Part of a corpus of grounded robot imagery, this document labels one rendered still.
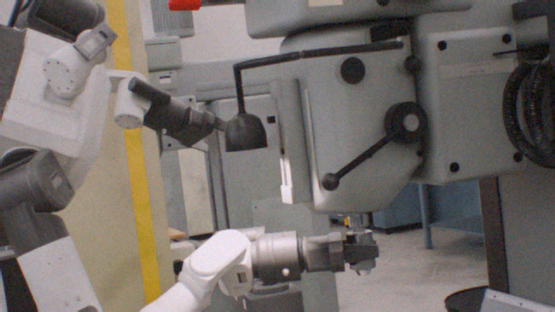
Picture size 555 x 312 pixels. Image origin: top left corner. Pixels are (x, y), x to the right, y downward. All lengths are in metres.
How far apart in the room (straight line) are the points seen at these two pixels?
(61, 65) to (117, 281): 1.79
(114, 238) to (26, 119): 1.67
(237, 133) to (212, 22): 9.59
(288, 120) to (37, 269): 0.47
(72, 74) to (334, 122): 0.44
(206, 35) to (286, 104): 9.51
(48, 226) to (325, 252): 0.46
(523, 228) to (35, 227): 0.92
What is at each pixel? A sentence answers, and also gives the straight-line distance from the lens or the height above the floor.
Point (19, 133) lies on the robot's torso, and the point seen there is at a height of 1.51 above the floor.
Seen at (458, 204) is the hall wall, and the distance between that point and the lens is 8.81.
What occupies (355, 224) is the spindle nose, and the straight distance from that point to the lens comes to 1.47.
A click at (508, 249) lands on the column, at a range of 1.77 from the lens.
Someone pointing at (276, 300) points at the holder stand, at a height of 1.09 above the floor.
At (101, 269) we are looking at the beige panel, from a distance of 3.12.
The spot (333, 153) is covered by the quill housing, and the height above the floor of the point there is 1.42.
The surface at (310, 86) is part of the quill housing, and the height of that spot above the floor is 1.53.
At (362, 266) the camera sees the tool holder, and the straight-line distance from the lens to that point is 1.48.
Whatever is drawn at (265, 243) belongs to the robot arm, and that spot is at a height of 1.27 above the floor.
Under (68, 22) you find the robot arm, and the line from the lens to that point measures 1.68.
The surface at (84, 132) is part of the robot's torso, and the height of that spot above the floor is 1.50.
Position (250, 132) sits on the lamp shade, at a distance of 1.37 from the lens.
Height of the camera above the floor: 1.51
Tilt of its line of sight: 4 degrees down
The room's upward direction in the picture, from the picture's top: 7 degrees counter-clockwise
